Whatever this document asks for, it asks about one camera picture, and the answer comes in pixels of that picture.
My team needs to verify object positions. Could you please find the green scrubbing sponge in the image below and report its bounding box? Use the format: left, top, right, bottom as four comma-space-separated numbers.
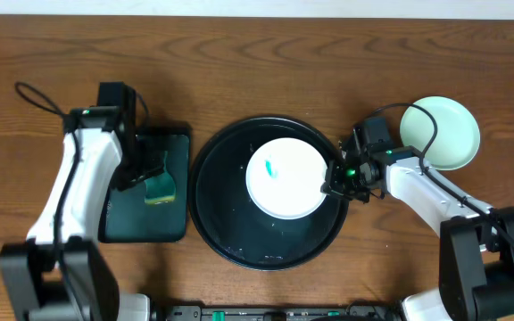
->
145, 151, 177, 205

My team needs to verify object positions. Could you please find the white plate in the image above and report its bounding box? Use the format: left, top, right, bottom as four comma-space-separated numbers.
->
245, 137, 327, 220

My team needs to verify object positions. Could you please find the mint green plate back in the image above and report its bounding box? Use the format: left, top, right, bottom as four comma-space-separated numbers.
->
400, 96, 480, 170

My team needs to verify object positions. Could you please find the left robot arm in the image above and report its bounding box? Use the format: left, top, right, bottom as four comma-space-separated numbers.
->
0, 105, 176, 320

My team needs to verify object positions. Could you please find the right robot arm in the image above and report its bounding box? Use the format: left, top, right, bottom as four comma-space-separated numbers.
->
322, 129, 514, 320

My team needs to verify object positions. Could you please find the black rectangular sponge tray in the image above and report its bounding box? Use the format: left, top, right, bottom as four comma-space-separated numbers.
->
98, 128, 190, 243

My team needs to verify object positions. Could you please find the black round tray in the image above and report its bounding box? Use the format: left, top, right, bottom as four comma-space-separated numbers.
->
188, 116, 348, 271

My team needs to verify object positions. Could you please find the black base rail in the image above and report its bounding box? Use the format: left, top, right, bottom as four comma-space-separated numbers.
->
150, 302, 405, 321

